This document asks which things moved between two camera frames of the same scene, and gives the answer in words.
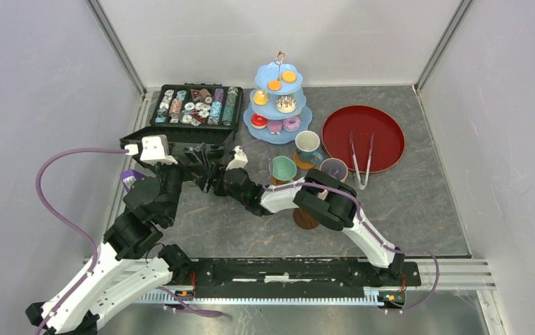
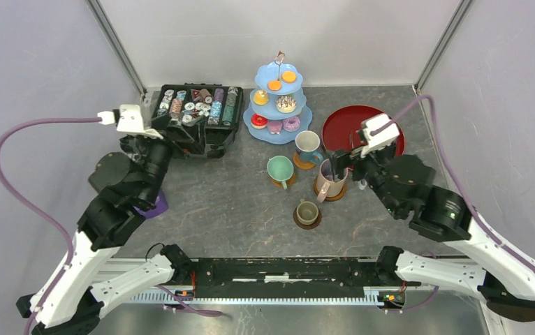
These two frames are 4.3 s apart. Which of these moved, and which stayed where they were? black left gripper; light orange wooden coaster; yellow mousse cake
Moved: black left gripper
Stayed: yellow mousse cake; light orange wooden coaster
